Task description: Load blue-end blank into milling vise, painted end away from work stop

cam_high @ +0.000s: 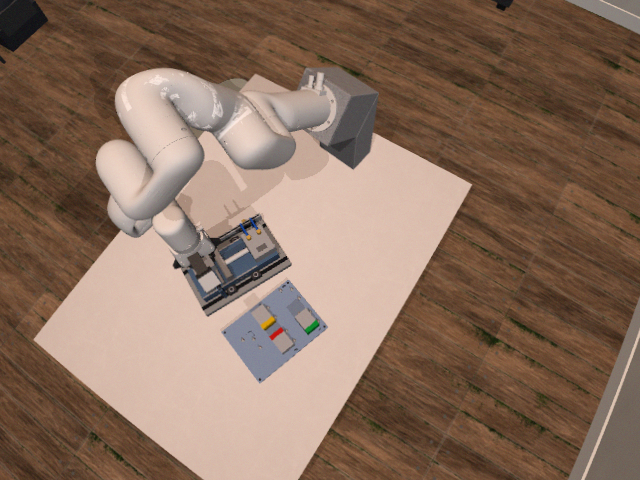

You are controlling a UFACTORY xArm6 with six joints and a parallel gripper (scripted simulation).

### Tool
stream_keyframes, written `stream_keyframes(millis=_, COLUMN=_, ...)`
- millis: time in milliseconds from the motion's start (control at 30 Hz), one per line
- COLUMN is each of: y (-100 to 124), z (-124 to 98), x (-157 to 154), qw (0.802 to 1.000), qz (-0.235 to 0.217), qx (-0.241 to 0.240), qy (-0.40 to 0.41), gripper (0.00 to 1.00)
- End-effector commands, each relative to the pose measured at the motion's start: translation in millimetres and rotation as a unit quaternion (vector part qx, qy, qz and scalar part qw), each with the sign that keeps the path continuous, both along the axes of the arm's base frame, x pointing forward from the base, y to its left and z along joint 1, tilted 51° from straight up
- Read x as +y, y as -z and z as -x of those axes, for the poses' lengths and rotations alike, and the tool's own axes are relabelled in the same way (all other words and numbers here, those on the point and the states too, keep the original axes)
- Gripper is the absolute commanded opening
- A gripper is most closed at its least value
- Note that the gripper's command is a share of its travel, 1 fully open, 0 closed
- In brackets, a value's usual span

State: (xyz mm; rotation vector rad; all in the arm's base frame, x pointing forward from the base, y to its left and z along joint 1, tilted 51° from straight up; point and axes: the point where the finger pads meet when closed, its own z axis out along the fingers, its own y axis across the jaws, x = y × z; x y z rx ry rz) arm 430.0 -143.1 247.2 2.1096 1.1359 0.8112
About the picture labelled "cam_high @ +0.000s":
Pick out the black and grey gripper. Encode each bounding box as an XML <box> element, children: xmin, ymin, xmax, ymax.
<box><xmin>168</xmin><ymin>230</ymin><xmax>221</xmax><ymax>269</ymax></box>

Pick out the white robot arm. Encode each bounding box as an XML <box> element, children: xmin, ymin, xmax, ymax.
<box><xmin>96</xmin><ymin>68</ymin><xmax>338</xmax><ymax>254</ymax></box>

